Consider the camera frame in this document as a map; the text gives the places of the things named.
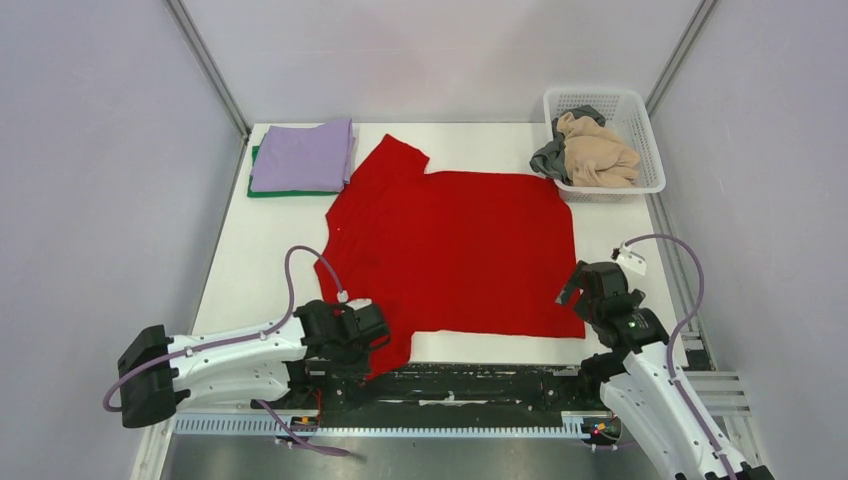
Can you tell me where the red t shirt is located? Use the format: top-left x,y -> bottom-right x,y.
314,135 -> 585,376

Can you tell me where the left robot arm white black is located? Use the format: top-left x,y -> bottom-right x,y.
115,299 -> 391,429

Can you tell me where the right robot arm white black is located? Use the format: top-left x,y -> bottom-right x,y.
560,261 -> 773,479

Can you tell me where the grey t shirt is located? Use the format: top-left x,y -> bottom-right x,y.
529,105 -> 607,185

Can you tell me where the beige t shirt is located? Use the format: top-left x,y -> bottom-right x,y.
554,112 -> 641,188

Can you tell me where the folded green t shirt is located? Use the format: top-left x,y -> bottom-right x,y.
246,141 -> 347,198

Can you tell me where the white plastic basket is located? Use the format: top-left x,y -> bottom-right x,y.
543,85 -> 666,203

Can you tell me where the folded purple t shirt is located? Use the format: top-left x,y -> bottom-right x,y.
248,118 -> 355,196

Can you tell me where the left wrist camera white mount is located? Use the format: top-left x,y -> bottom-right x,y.
337,290 -> 373,310

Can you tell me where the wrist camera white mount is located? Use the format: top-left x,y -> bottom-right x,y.
611,244 -> 647,276
337,290 -> 373,310

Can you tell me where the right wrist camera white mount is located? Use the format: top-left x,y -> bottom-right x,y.
611,244 -> 647,276

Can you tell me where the white slotted cable duct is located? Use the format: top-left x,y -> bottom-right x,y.
173,413 -> 590,440

